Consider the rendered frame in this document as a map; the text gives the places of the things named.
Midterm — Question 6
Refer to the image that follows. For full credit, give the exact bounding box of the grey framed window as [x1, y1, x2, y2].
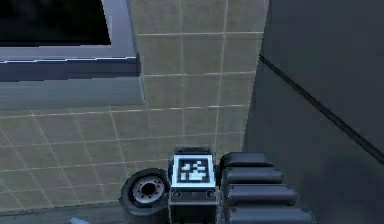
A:
[0, 0, 145, 111]

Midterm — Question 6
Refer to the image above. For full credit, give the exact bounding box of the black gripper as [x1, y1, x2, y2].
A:
[119, 167, 172, 224]

